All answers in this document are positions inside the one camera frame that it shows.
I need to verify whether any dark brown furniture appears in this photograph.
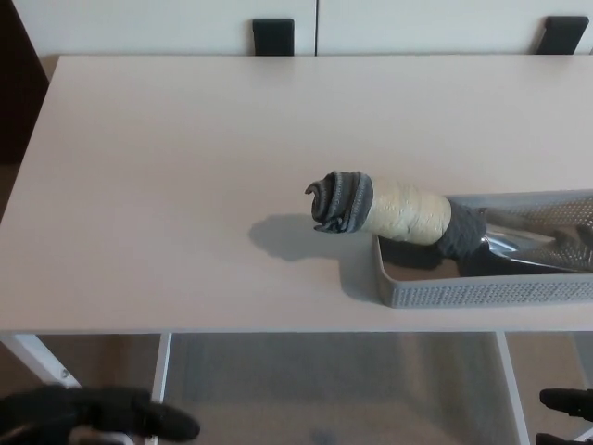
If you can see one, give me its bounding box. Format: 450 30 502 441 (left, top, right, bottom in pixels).
0 0 49 164

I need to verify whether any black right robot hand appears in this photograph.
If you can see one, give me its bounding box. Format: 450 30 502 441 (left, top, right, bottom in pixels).
536 388 593 445

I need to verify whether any grey mesh desk panel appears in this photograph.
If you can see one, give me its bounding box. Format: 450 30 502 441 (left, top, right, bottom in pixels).
161 332 516 445

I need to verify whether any black cabinet handle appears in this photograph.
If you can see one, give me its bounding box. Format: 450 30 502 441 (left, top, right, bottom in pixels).
252 18 296 57
536 16 591 56

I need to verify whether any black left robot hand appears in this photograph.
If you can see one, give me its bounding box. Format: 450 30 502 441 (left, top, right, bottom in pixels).
0 384 202 445

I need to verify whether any white desk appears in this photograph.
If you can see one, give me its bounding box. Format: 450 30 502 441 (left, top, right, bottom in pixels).
0 54 593 445

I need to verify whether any grey perforated container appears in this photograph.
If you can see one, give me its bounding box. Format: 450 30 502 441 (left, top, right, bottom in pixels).
370 188 593 310

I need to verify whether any white cabinet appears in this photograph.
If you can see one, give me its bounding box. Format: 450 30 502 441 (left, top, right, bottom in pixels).
11 0 593 57

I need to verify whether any metal trowel with handle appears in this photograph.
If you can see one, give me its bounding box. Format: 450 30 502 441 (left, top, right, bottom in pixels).
304 170 593 274

